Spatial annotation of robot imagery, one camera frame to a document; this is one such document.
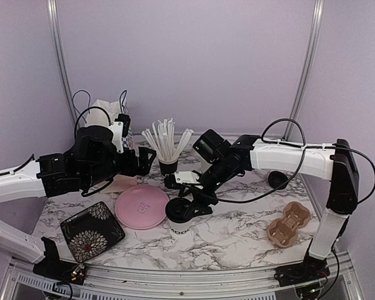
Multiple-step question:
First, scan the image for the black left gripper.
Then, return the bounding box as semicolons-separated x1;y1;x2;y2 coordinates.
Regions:
83;146;157;188

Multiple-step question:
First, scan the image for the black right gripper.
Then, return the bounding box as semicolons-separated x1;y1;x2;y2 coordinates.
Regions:
179;156;233;218

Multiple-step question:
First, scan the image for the stack of black lids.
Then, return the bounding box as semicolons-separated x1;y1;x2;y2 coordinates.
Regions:
267;171;288;190

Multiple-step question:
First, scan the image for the white paper coffee cup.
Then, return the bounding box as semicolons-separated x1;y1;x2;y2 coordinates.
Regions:
168;219;192;236

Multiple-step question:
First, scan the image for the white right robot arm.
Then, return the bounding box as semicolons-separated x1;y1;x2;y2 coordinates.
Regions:
175;175;329;270

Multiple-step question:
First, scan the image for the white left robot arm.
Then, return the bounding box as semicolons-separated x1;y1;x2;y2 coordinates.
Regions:
0;197;47;270

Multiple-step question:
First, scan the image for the bundle of wrapped white straws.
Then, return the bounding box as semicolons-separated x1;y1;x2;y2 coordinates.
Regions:
141;118;194;163

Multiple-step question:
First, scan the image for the black cup holding straws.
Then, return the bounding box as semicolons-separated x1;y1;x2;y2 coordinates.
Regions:
159;159;178;176

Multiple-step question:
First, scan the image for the pink round plate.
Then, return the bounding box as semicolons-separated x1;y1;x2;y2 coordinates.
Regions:
114;185;169;230

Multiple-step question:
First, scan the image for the blue checkered paper bag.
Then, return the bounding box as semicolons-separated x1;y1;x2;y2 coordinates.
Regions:
71;89;141;194

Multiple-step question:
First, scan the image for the black floral square plate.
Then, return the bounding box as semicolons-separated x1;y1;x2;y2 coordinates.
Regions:
60;201;126;263

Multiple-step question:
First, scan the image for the brown cardboard cup carrier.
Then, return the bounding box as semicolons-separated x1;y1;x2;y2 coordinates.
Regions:
266;201;311;248

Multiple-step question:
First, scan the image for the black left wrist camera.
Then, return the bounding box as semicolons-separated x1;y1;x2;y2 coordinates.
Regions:
74;114;131;158

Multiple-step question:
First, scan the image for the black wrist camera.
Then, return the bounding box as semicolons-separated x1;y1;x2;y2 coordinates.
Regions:
192;129;231;164
74;114;131;158

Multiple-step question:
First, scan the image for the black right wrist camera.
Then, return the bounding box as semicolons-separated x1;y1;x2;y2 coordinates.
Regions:
192;129;231;164

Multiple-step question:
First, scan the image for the left aluminium frame post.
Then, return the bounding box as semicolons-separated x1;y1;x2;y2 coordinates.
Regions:
47;0;79;128

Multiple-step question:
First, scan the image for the aluminium frame post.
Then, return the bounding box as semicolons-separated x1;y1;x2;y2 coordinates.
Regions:
282;0;326;141
47;0;79;128

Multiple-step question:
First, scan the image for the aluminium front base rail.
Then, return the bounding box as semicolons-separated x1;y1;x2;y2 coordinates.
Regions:
0;252;364;299

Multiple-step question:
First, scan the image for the right aluminium frame post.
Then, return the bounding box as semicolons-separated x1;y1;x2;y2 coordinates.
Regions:
282;0;326;141

